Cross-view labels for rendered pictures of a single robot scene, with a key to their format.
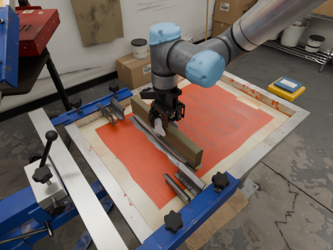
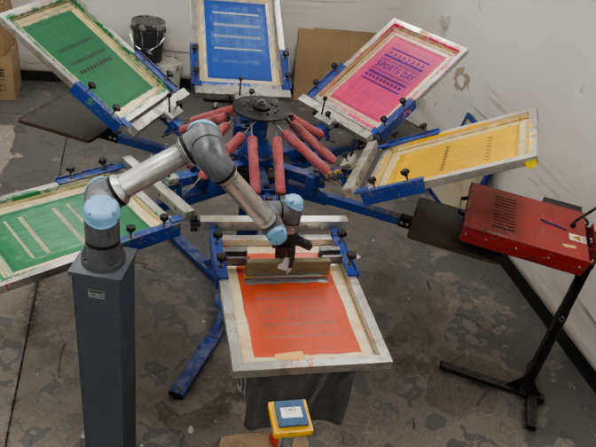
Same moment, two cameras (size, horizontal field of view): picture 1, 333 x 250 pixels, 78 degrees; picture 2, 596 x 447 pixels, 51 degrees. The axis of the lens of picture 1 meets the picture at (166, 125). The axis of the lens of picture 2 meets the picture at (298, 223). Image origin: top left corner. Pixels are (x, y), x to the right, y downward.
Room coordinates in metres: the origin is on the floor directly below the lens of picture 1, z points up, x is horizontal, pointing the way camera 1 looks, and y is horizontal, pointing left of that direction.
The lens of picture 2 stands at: (1.30, -1.88, 2.62)
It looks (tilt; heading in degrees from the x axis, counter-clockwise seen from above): 34 degrees down; 112
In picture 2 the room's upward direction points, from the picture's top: 10 degrees clockwise
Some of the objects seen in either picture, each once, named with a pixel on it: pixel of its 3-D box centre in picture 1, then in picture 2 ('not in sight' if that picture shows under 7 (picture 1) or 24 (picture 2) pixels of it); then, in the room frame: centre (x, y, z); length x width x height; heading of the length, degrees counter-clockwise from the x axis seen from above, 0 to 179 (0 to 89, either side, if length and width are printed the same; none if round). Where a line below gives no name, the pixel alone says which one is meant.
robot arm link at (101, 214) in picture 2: not in sight; (101, 219); (0.06, -0.57, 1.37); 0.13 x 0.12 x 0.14; 132
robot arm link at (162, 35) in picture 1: (165, 49); (292, 209); (0.49, 0.00, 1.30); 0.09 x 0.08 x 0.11; 42
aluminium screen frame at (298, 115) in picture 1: (188, 120); (293, 295); (0.60, -0.09, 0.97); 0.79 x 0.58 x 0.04; 129
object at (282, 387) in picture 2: not in sight; (300, 391); (0.78, -0.31, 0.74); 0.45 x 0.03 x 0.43; 39
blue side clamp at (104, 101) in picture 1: (100, 109); (343, 257); (0.66, 0.28, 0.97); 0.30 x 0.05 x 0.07; 129
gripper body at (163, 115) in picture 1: (166, 102); (285, 242); (0.49, 0.00, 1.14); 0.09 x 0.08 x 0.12; 39
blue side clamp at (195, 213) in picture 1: (195, 213); (218, 259); (0.23, -0.08, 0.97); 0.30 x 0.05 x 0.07; 129
